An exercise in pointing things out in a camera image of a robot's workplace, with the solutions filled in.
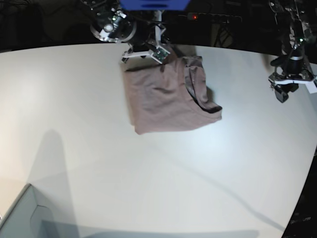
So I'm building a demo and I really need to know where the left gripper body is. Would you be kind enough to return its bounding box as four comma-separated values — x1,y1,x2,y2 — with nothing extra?
271,56,311,76

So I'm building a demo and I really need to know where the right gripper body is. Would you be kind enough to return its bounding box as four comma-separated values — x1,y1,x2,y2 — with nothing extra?
128,23,166,53

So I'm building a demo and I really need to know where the pink t-shirt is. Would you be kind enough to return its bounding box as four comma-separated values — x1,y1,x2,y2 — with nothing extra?
123,56,222,135

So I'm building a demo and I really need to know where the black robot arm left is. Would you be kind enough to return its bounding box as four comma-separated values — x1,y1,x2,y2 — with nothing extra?
268,0,317,103

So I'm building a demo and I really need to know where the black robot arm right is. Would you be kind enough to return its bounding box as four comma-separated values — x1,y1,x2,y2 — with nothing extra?
81,0,166,55

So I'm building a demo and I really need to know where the blue box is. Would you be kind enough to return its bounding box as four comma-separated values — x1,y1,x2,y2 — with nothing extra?
119,0,190,11

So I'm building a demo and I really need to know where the black power strip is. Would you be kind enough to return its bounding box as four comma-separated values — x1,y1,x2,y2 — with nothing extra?
187,12,243,24

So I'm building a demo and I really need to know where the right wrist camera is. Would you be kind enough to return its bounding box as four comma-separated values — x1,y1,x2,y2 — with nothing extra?
121,10,170,64

